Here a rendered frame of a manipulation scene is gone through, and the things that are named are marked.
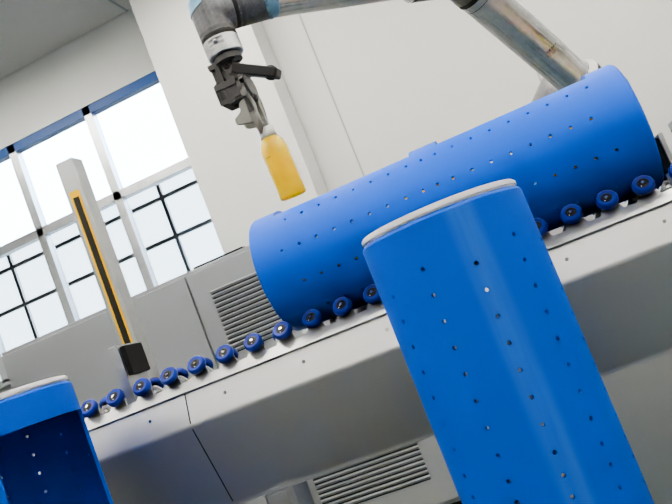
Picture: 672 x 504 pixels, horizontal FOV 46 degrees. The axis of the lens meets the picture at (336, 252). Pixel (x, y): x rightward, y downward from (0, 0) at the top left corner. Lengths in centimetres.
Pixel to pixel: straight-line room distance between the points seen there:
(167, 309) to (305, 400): 207
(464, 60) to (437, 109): 32
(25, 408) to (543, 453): 97
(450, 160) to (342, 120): 317
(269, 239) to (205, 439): 48
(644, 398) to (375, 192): 121
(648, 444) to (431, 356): 144
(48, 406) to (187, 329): 210
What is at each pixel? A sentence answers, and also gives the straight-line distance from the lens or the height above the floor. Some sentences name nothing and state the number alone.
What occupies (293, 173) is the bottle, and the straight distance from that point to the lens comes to 188.
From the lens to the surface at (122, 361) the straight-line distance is 201.
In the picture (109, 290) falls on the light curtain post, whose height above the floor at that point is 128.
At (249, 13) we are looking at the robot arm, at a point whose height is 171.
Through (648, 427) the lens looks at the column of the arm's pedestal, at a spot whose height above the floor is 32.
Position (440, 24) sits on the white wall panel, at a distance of 485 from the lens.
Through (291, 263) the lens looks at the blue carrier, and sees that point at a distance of 173.
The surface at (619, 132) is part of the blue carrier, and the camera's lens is 168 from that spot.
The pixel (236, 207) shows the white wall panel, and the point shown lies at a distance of 466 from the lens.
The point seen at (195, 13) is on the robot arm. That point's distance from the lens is 201.
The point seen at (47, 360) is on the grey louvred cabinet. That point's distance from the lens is 411.
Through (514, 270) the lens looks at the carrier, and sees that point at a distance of 121.
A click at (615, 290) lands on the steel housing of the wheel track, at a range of 167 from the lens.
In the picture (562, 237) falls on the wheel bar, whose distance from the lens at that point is 168.
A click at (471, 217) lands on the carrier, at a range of 120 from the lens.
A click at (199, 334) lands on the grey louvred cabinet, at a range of 369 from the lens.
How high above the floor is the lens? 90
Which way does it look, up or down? 6 degrees up
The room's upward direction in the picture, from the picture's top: 21 degrees counter-clockwise
